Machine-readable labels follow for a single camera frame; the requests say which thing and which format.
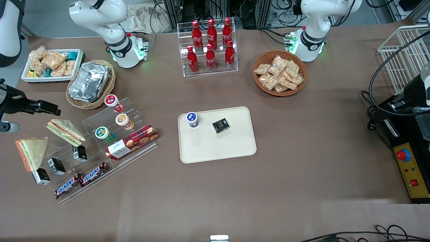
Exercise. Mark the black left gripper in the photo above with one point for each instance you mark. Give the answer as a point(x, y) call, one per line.
point(412, 91)

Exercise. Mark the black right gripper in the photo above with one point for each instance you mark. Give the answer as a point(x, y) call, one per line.
point(14, 101)

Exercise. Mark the triangle sandwich orange edge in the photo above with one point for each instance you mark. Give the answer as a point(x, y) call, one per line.
point(33, 153)

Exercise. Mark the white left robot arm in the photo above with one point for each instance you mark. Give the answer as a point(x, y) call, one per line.
point(312, 37)

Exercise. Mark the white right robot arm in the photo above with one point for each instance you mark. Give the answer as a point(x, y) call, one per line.
point(114, 40)

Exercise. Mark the wrapped triangle sandwich ham filling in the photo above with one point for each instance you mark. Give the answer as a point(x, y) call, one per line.
point(65, 131)

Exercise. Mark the beige plastic tray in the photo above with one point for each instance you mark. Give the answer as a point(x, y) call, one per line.
point(231, 148)

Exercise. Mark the white rectangular plastic tub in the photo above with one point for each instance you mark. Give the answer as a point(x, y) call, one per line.
point(50, 79)

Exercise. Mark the clear cracker packet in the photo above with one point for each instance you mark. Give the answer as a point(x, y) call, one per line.
point(37, 67)
point(70, 68)
point(53, 59)
point(38, 53)
point(58, 70)

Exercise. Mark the silver foil container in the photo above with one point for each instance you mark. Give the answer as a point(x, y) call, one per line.
point(89, 82)

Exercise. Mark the clear acrylic stepped stand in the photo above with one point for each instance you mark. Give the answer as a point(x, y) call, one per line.
point(97, 117)

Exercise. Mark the teal snack packet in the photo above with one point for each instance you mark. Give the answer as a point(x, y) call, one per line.
point(71, 55)

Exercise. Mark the small black white box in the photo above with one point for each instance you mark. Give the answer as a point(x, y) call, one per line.
point(41, 176)
point(80, 153)
point(56, 166)

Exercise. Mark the green lid cup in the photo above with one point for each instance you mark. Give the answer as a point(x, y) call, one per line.
point(101, 132)

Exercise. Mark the oval light wicker basket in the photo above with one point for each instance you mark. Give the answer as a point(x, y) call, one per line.
point(109, 87)

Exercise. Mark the red lid cup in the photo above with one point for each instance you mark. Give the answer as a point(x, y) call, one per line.
point(112, 100)

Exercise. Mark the black yellow emergency stop box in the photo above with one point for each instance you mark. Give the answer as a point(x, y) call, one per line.
point(411, 168)

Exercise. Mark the orange lid cup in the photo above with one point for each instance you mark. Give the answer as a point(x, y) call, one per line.
point(122, 119)

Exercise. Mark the snickers chocolate bar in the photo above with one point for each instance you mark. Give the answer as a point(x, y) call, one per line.
point(94, 174)
point(67, 186)

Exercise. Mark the red tartan cookie box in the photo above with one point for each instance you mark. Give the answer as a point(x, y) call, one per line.
point(132, 141)

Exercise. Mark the clear snack packet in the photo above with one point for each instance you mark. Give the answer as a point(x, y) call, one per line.
point(280, 61)
point(274, 71)
point(293, 69)
point(288, 84)
point(262, 69)
point(281, 89)
point(268, 82)

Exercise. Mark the beige crumpled cloth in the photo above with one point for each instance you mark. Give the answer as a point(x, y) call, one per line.
point(147, 18)

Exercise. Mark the blue lid yogurt cup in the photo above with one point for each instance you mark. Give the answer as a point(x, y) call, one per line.
point(192, 119)

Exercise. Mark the round brown wicker basket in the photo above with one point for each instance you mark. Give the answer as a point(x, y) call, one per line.
point(258, 85)

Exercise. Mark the red cola bottle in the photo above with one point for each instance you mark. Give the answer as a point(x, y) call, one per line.
point(210, 58)
point(192, 60)
point(227, 32)
point(230, 55)
point(212, 33)
point(197, 35)

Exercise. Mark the small black box gold print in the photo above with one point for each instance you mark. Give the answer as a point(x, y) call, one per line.
point(220, 125)

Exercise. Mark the clear acrylic bottle rack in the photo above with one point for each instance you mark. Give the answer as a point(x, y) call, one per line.
point(218, 72)

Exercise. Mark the small white device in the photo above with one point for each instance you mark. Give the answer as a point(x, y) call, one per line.
point(219, 238)

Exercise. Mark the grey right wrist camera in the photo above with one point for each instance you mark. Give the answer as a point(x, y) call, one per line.
point(9, 127)

